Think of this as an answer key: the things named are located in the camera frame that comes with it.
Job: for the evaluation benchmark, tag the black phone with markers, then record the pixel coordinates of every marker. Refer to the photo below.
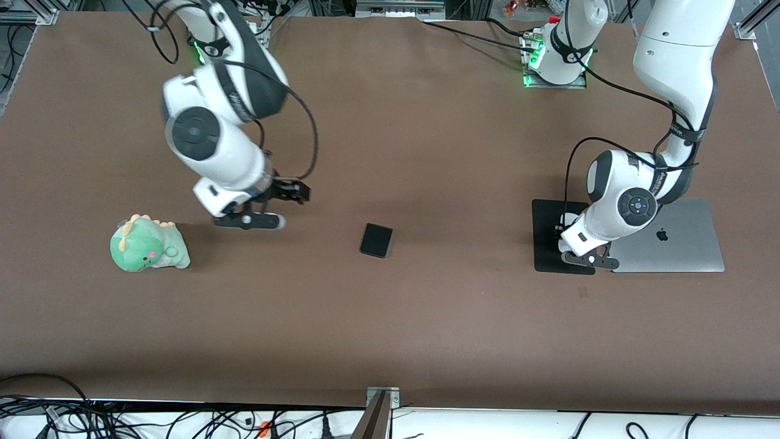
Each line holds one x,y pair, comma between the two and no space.
376,240

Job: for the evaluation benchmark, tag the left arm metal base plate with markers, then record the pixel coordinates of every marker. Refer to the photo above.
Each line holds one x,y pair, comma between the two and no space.
579,84

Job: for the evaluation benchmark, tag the metal table edge bracket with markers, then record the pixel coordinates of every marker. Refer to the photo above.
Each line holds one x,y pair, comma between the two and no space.
382,396

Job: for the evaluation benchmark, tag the aluminium frame profile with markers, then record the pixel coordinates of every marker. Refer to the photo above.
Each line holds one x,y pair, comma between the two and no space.
752,24
27,15

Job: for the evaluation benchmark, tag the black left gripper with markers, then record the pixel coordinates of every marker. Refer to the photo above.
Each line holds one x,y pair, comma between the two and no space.
560,231

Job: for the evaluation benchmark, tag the green dinosaur plush toy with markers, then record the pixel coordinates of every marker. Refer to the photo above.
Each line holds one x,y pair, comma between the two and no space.
146,245

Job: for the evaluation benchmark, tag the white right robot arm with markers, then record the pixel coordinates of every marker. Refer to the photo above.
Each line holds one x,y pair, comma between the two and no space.
213,134

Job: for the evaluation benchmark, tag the black mouse pad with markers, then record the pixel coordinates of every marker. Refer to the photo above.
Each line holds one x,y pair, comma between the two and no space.
545,244

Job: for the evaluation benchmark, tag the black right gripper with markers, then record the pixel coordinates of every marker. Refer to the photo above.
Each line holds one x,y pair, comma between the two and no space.
285,189

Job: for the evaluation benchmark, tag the metal rail behind table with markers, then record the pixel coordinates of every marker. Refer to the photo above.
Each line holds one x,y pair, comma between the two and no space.
399,7

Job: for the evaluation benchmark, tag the silver closed laptop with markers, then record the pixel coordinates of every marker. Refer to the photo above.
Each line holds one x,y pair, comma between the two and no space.
676,244

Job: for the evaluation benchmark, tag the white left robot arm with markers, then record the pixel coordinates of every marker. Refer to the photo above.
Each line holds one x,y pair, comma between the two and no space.
670,61

